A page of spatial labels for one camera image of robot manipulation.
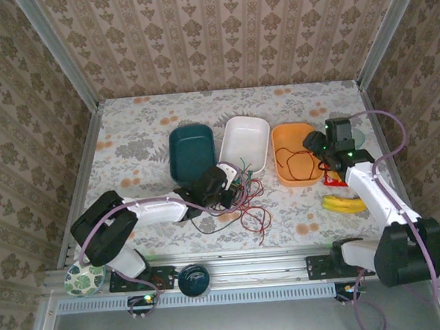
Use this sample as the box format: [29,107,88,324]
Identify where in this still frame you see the red snack packet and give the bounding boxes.
[322,168,349,188]

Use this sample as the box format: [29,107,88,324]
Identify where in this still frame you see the orange plastic tray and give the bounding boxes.
[270,120,325,189]

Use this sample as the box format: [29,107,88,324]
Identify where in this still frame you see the small controller board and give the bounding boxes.
[334,280,367,303]
[126,293,160,317]

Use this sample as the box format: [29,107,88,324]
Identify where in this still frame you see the aluminium front rail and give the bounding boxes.
[42,236,440,301]

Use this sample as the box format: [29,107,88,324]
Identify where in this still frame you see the grey metal panel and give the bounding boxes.
[24,273,440,330]

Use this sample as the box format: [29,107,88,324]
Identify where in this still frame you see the leaf pattern bowl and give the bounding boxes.
[63,260,108,299]

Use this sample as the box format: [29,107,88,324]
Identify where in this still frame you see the white plastic tray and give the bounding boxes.
[216,113,274,178]

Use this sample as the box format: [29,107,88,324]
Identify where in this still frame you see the thin black cable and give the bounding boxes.
[188,177,256,236]

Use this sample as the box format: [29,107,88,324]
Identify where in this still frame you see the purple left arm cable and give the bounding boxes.
[72,159,257,324]

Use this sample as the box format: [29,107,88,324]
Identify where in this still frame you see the aluminium side rail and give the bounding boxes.
[47,104,114,271]

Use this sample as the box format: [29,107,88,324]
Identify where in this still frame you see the dark blue bowl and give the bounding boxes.
[176,262,213,299]

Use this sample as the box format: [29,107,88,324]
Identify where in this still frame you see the teal plastic tray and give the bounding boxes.
[167,122,219,190]

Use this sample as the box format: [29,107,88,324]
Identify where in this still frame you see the aluminium frame post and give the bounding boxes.
[351,0,432,90]
[13,0,101,115]

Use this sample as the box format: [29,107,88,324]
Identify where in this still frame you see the grey slotted cable duct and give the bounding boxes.
[55,281,341,317]

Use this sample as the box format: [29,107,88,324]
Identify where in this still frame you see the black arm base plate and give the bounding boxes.
[304,251,376,281]
[107,264,178,294]

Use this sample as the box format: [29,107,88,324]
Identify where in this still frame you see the floral patterned tablecloth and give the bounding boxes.
[56,77,413,264]

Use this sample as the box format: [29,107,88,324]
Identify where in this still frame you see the translucent teal cup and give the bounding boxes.
[351,128,368,152]

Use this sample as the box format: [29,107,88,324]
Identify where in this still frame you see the yellow banana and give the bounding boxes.
[321,192,368,217]

